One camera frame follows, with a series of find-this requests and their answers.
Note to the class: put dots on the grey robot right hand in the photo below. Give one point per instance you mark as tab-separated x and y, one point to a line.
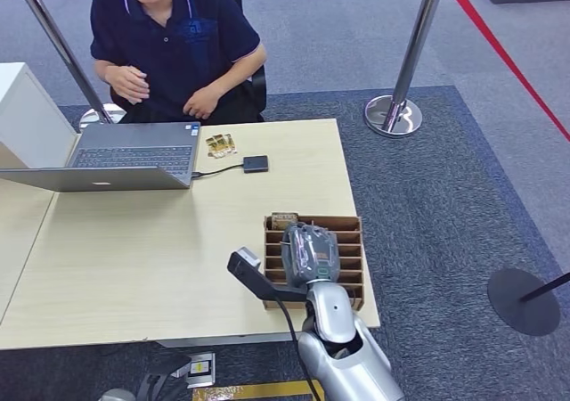
311	256

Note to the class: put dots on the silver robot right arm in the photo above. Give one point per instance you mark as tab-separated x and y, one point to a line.
351	363

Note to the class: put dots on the person's left forearm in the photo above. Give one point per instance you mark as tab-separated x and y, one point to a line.
243	70

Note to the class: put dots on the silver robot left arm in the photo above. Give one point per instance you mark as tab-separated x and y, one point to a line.
117	396

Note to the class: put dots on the person's right forearm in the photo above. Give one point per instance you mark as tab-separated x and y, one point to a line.
103	70

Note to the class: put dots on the wooden card organizer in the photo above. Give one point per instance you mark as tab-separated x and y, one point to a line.
349	251

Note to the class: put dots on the gold patterned card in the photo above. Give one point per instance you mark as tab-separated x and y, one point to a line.
285	220

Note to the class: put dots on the person's left hand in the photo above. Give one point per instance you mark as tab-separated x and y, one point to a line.
203	102

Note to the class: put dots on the person's hand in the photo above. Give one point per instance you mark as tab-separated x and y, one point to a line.
203	102
129	84

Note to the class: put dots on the person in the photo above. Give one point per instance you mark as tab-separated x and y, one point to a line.
178	50

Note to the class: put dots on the person's right hand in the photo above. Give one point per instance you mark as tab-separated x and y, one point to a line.
129	84

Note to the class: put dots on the black external drive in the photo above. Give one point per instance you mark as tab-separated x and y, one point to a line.
255	164

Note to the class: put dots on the yellow floor tape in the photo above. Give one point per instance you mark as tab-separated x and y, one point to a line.
267	391

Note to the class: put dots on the stack of gold cards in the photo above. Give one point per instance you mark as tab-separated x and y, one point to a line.
220	145

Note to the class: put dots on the dark blue carpet mat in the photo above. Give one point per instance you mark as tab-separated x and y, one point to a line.
445	209

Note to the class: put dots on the silver floor socket box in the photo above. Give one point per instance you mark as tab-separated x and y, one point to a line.
200	370

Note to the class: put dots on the grey laptop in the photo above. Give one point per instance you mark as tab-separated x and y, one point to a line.
133	157

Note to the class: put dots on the black stanchion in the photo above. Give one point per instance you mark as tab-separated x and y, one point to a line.
521	304

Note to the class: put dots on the red barrier belt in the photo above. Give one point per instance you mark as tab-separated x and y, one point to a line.
503	53

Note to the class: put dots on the white cabinet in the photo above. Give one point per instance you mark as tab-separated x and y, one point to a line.
31	121

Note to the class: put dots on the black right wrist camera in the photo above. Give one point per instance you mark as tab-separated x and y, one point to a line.
253	277

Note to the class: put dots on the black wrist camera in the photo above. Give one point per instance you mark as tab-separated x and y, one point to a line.
253	277
162	366

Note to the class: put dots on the white desk frame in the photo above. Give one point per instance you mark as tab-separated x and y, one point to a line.
249	339

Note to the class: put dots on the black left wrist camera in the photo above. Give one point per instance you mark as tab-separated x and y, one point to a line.
162	366

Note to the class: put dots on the chrome stanchion post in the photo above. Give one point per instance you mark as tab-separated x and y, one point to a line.
49	26
412	50

